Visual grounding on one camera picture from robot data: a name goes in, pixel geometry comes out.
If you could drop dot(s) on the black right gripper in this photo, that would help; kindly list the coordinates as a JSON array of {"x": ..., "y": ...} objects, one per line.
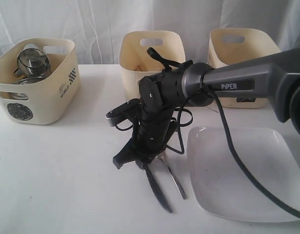
[{"x": 151, "y": 136}]

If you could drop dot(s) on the steel table knife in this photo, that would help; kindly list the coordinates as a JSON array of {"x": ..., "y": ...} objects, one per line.
[{"x": 157, "y": 190}]

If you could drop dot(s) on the steel bowl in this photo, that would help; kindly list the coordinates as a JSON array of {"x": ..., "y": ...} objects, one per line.
[{"x": 24, "y": 81}]

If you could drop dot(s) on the steel mug with handle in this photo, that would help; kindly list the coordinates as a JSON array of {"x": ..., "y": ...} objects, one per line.
[{"x": 32, "y": 62}]

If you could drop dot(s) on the white ceramic bowl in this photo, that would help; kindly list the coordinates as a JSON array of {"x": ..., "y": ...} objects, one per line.
[{"x": 33, "y": 46}]

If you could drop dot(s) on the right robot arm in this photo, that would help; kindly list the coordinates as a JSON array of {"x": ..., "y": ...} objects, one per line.
[{"x": 275, "y": 77}]

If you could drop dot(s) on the steel fork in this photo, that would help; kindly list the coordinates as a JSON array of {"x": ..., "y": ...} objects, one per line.
[{"x": 163, "y": 158}]

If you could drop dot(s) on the white square plate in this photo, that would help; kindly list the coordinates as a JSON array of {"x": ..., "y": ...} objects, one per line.
[{"x": 223, "y": 190}]

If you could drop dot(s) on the cream bin with triangle mark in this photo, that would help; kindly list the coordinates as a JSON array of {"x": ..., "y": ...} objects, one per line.
[{"x": 136, "y": 63}]

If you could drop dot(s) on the cream bin with circle mark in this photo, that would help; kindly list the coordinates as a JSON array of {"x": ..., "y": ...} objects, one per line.
[{"x": 43, "y": 102}]

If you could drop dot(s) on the white curtain backdrop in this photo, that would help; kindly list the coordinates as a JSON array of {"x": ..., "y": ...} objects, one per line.
[{"x": 97, "y": 27}]

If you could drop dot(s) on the cream bin with square mark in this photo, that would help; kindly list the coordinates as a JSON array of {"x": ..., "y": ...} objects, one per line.
[{"x": 234, "y": 45}]

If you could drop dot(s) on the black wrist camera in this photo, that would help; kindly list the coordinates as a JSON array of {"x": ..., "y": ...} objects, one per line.
[{"x": 129, "y": 110}]

